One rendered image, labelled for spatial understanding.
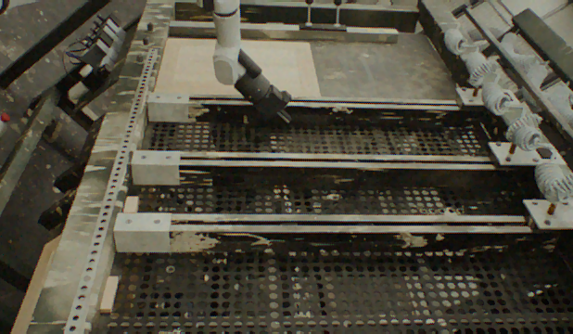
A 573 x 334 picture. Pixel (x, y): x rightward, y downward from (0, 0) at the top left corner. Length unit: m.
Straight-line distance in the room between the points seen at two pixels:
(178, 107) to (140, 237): 0.57
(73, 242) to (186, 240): 0.25
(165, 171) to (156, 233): 0.25
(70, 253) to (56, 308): 0.15
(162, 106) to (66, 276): 0.70
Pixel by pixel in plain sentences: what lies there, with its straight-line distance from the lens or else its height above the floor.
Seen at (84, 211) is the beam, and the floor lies 0.85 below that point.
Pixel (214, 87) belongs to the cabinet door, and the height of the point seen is 1.05.
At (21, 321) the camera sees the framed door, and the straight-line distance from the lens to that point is 1.96.
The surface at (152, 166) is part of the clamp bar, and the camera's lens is 1.53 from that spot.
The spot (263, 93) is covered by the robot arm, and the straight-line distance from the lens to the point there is 1.68.
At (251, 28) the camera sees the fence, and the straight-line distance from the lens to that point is 2.38.
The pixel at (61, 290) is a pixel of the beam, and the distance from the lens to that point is 1.28.
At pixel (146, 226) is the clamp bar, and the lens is 1.34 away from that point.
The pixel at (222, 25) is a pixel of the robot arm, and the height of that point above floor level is 1.30.
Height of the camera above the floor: 1.72
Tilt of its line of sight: 18 degrees down
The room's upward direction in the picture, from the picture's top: 59 degrees clockwise
